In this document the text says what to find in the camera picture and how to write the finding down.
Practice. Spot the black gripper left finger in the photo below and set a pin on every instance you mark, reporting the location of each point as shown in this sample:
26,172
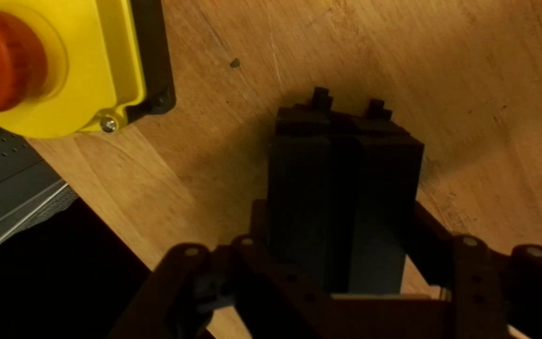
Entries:
190,285

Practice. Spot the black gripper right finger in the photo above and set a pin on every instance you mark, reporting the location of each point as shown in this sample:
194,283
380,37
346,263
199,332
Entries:
489,291

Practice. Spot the black grooved rail block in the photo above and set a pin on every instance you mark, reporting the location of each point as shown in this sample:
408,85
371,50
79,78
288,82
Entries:
340,191

